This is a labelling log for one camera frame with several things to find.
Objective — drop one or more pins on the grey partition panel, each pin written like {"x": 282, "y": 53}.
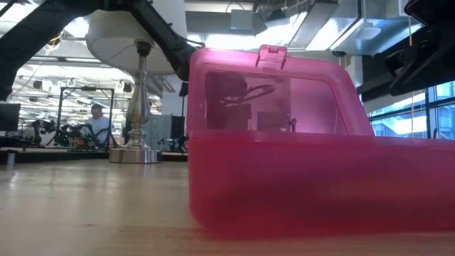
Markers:
{"x": 158, "y": 131}

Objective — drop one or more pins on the small black robot arm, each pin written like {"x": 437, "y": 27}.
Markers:
{"x": 39, "y": 129}
{"x": 71, "y": 135}

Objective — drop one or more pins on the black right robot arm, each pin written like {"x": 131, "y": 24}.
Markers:
{"x": 433, "y": 10}

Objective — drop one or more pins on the grey ceiling box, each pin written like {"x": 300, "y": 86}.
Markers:
{"x": 241, "y": 19}

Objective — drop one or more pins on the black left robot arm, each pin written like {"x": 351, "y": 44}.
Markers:
{"x": 28, "y": 35}

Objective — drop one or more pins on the black cabinet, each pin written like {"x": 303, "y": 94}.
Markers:
{"x": 177, "y": 128}

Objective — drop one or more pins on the white shade silver table lamp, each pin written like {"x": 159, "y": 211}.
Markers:
{"x": 138, "y": 106}

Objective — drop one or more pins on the black frame stand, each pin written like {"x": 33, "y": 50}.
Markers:
{"x": 85, "y": 89}

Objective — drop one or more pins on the black ceiling camera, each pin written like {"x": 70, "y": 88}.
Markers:
{"x": 57, "y": 41}

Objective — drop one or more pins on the person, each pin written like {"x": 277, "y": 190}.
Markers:
{"x": 99, "y": 124}

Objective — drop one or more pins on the black aluminium table frame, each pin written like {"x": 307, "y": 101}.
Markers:
{"x": 53, "y": 156}

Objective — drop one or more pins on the pink plastic supply box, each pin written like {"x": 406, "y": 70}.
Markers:
{"x": 302, "y": 185}

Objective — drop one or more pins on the black monitor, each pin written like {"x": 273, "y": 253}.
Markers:
{"x": 9, "y": 117}

